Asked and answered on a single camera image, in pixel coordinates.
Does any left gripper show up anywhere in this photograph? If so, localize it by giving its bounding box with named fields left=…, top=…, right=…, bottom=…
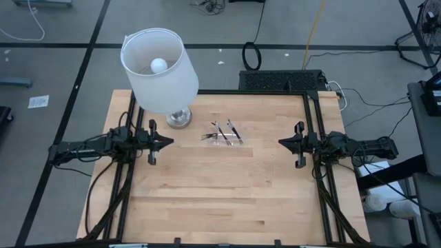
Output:
left=135, top=118, right=175, bottom=166

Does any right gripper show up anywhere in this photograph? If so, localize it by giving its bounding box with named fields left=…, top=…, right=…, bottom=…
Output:
left=278, top=121, right=321, bottom=169

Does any black spoolie brush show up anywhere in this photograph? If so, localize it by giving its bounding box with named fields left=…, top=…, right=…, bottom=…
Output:
left=214, top=123, right=232, bottom=146

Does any white shade table lamp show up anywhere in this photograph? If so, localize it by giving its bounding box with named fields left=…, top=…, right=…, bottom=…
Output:
left=120, top=28, right=200, bottom=130

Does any clear acrylic organizer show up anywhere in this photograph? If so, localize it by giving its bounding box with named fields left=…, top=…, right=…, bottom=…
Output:
left=199, top=127, right=244, bottom=146

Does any black perforated computer case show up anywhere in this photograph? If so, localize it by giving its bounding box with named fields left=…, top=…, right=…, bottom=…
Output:
left=238, top=69, right=329, bottom=92

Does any white light bulb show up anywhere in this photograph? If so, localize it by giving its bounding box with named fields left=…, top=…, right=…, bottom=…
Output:
left=150, top=57, right=169, bottom=74

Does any white box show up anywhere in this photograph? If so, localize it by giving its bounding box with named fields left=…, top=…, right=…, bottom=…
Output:
left=356, top=160, right=392, bottom=178

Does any black desk crossbar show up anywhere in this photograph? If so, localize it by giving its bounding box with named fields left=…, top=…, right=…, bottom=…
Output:
left=356, top=154, right=427, bottom=191

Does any white paper roll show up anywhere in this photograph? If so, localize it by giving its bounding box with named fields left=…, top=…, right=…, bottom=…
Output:
left=389, top=198, right=422, bottom=220
left=364, top=192, right=389, bottom=214

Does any white paper sheet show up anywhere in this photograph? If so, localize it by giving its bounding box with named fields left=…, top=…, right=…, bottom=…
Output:
left=27, top=94, right=50, bottom=110

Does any grey desk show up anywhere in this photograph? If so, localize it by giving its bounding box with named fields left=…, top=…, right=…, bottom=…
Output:
left=407, top=81, right=441, bottom=248

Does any black desk device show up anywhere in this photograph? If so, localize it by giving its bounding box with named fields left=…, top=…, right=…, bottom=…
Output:
left=420, top=71, right=441, bottom=117

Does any grey table foot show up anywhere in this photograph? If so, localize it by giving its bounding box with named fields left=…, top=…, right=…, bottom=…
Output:
left=0, top=76, right=34, bottom=88

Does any grey cart base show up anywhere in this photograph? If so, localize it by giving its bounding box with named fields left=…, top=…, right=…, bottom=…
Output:
left=13, top=0, right=74, bottom=8

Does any black floor fan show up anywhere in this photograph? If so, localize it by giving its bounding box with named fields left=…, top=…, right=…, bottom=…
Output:
left=394, top=0, right=441, bottom=70

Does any black aluminium table frame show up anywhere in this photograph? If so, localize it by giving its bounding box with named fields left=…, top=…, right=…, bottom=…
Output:
left=76, top=89, right=372, bottom=248

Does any white cable loop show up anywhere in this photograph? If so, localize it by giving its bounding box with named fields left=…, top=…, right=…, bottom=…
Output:
left=327, top=80, right=349, bottom=113

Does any black coiled cable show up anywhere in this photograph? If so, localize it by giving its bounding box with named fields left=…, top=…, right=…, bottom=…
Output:
left=241, top=0, right=266, bottom=72

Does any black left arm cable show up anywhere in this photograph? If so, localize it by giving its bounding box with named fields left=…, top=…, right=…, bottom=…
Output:
left=84, top=158, right=120, bottom=240

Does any yellow hanging cable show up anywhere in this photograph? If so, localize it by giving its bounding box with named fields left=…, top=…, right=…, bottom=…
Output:
left=301, top=0, right=327, bottom=71

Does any black floor cable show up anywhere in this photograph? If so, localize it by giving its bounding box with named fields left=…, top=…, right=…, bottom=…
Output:
left=304, top=50, right=400, bottom=68

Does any black cable tangle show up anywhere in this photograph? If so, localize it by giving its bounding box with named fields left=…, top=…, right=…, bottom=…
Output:
left=188, top=0, right=227, bottom=16

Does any white floor cable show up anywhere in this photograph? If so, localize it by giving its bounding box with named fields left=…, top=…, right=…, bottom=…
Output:
left=0, top=0, right=46, bottom=41

